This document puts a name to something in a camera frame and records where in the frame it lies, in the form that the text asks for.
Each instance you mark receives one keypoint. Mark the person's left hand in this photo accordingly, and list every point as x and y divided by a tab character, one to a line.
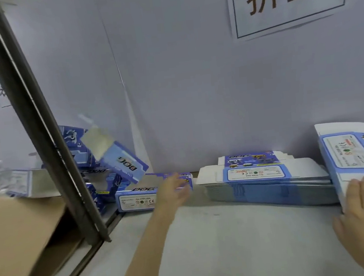
170	196

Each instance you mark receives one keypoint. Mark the blue dog-print cardboard box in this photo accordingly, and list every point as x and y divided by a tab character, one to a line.
143	198
119	158

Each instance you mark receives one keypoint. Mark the stack of boxes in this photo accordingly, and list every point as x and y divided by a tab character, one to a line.
265	179
351	156

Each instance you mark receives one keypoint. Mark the pile of blue boxes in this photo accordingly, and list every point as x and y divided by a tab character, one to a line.
78	148

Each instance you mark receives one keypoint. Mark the person's left forearm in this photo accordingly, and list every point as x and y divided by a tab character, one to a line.
144	265

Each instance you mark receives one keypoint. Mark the brown cardboard sheet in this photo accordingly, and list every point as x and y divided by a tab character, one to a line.
17	246

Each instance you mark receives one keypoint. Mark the white paper wall sign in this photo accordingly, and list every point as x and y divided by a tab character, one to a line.
289	16

